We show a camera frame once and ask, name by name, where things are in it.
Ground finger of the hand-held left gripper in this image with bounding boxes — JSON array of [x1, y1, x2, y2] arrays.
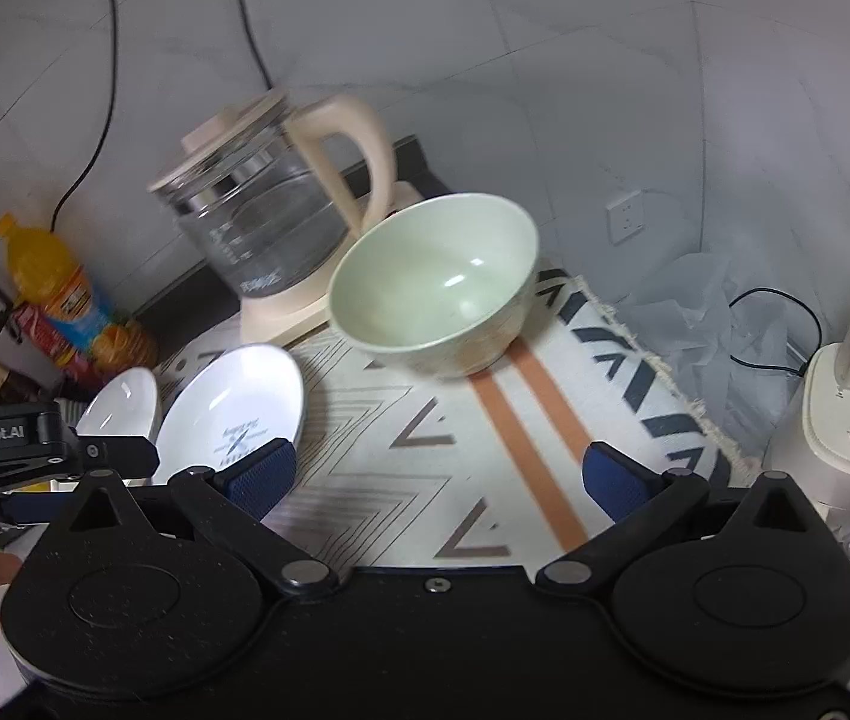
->
[[65, 439, 163, 482]]

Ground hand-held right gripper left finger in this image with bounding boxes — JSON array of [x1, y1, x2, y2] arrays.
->
[[61, 441, 341, 596]]

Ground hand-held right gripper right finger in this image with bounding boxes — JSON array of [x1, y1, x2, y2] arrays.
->
[[536, 442, 829, 602]]

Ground white rimmed plate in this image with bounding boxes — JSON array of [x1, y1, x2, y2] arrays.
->
[[75, 367, 164, 442]]

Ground white printed plate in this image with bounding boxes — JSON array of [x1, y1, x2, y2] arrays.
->
[[150, 345, 307, 486]]

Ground yellow and red bowls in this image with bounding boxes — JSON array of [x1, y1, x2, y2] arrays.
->
[[329, 193, 543, 380]]

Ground patterned cloth mat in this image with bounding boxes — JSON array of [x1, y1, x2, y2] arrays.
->
[[155, 266, 765, 565]]

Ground orange juice bottle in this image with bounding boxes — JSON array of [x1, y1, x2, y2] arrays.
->
[[0, 213, 160, 385]]

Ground clear plastic bag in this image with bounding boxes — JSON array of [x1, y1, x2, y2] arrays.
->
[[618, 253, 810, 460]]

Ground white appliance base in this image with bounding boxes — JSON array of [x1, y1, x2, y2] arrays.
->
[[768, 343, 850, 542]]

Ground thin black appliance cable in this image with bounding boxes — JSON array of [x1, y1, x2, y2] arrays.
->
[[728, 288, 825, 377]]

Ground white wall socket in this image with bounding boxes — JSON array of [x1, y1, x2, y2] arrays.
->
[[608, 190, 648, 242]]

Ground glass kettle cream handle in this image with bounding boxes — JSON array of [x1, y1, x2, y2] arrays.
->
[[149, 88, 397, 295]]

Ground black power cable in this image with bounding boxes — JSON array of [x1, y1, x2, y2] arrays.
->
[[50, 0, 120, 232]]

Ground black kettle cable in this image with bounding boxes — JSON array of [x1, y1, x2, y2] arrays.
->
[[191, 0, 274, 92]]

